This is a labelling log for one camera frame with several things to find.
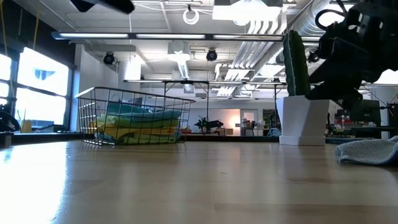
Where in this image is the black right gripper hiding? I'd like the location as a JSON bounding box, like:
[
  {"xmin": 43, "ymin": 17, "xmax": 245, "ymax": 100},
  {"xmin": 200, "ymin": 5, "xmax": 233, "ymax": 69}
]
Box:
[{"xmin": 306, "ymin": 23, "xmax": 389, "ymax": 110}]

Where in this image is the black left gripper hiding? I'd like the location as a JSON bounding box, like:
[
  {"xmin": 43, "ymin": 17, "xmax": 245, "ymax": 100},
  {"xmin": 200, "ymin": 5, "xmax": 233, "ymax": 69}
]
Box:
[{"xmin": 70, "ymin": 0, "xmax": 136, "ymax": 15}]

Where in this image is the grey microfiber towel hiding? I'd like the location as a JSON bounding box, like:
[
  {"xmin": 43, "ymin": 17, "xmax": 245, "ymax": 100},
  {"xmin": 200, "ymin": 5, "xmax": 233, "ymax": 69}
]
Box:
[{"xmin": 335, "ymin": 136, "xmax": 398, "ymax": 166}]

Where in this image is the copper wire basket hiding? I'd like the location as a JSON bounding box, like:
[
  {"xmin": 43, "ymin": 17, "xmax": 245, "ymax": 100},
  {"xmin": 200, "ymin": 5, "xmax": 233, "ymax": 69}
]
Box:
[{"xmin": 75, "ymin": 86, "xmax": 196, "ymax": 146}]

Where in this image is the green microfiber towel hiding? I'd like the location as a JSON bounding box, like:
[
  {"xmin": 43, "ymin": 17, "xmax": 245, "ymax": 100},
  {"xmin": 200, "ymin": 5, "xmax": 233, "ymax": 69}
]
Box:
[{"xmin": 95, "ymin": 114, "xmax": 180, "ymax": 129}]

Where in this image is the yellow microfiber towel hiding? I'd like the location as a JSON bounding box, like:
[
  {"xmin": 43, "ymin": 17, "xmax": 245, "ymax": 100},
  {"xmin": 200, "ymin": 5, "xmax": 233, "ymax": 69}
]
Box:
[{"xmin": 89, "ymin": 121, "xmax": 177, "ymax": 140}]

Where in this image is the black ceiling spotlight cluster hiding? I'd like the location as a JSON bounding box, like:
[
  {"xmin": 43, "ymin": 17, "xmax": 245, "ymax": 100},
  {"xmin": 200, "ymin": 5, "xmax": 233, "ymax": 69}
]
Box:
[{"xmin": 307, "ymin": 49, "xmax": 321, "ymax": 63}]

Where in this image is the green cactus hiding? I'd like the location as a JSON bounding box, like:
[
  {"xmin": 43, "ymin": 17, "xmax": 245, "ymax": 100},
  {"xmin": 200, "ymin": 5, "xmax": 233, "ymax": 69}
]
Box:
[{"xmin": 282, "ymin": 30, "xmax": 311, "ymax": 96}]

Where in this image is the dark computer monitor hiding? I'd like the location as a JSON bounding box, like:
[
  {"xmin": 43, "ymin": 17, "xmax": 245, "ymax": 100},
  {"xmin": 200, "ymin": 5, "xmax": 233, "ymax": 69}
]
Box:
[{"xmin": 351, "ymin": 99, "xmax": 382, "ymax": 127}]

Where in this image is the white faceted plant pot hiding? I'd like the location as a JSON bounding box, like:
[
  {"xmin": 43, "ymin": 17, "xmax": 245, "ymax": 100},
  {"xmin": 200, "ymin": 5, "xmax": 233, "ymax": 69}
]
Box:
[{"xmin": 275, "ymin": 95, "xmax": 330, "ymax": 146}]

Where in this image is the small black background machine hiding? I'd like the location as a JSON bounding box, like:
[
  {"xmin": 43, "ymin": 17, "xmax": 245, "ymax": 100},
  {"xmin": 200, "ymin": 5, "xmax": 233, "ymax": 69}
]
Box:
[{"xmin": 194, "ymin": 117, "xmax": 224, "ymax": 134}]

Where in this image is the yellow bin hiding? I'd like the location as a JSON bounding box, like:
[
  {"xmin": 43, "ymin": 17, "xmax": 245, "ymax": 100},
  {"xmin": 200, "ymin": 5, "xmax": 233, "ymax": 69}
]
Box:
[{"xmin": 20, "ymin": 119, "xmax": 33, "ymax": 134}]

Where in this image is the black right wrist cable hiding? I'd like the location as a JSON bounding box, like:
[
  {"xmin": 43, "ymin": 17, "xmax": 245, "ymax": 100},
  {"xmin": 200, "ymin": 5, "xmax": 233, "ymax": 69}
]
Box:
[{"xmin": 315, "ymin": 8, "xmax": 348, "ymax": 31}]

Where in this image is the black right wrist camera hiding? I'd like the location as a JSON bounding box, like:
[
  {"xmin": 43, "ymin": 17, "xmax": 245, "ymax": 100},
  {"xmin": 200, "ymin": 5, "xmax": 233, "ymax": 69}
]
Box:
[{"xmin": 345, "ymin": 1, "xmax": 398, "ymax": 41}]

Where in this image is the white ring ceiling fixture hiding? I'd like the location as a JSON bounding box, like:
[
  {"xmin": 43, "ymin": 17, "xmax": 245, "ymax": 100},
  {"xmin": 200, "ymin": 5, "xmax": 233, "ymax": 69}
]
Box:
[{"xmin": 182, "ymin": 8, "xmax": 200, "ymax": 26}]

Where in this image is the black aluminium table frame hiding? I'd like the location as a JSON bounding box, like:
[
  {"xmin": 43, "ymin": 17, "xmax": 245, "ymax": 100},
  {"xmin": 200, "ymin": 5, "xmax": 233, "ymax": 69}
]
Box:
[{"xmin": 12, "ymin": 132, "xmax": 368, "ymax": 146}]

